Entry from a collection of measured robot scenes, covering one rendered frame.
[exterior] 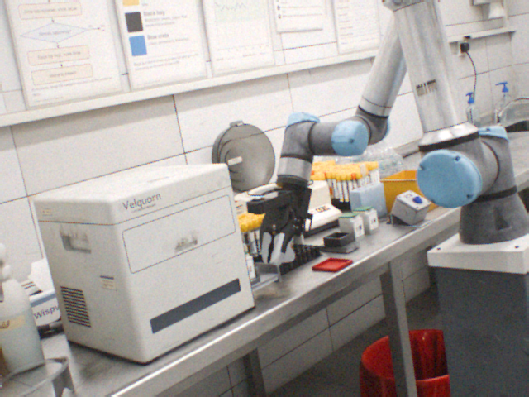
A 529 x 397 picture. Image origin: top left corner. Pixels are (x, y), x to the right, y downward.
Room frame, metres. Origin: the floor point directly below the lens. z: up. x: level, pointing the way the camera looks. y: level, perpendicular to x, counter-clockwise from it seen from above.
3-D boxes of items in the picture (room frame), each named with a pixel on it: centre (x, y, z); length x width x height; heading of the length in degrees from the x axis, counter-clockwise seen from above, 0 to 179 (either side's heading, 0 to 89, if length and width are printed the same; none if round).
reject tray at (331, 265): (1.46, -0.13, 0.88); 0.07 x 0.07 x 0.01; 44
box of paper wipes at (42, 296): (1.51, 0.51, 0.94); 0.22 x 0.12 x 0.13; 138
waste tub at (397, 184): (1.87, -0.44, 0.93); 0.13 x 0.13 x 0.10; 43
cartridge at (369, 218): (1.70, -0.26, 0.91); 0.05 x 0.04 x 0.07; 44
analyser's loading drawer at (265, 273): (1.31, 0.08, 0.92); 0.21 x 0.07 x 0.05; 134
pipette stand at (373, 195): (1.80, -0.29, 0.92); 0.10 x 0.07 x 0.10; 129
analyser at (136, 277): (1.29, 0.23, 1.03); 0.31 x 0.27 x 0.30; 134
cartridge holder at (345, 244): (1.59, -0.17, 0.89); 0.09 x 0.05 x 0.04; 42
